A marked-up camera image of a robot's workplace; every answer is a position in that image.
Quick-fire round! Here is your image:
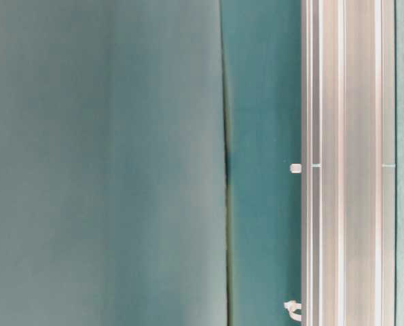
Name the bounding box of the large aluminium extrusion rail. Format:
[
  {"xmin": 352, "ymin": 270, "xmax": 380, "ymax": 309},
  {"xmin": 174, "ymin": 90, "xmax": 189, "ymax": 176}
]
[{"xmin": 301, "ymin": 1, "xmax": 396, "ymax": 325}]

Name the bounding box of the white zip tie head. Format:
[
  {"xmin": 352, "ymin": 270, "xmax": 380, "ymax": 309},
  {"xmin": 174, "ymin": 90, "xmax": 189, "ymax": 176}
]
[{"xmin": 290, "ymin": 163, "xmax": 302, "ymax": 174}]

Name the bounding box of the white zip tie loop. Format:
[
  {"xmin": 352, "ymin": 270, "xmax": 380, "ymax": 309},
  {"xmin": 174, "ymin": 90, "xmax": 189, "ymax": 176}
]
[{"xmin": 284, "ymin": 300, "xmax": 302, "ymax": 322}]

